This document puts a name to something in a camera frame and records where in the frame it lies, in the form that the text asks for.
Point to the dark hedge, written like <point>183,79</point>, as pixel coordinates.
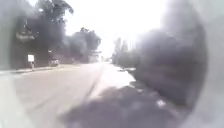
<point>163,63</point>

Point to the pale pavement strip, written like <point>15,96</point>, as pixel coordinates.
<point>115,78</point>

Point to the white sign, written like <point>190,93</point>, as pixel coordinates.
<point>31,58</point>

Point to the row of trees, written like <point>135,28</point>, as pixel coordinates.
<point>53,36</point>

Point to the vehicle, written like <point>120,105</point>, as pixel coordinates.
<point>54,62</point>

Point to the grey asphalt road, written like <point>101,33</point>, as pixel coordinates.
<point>63,90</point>

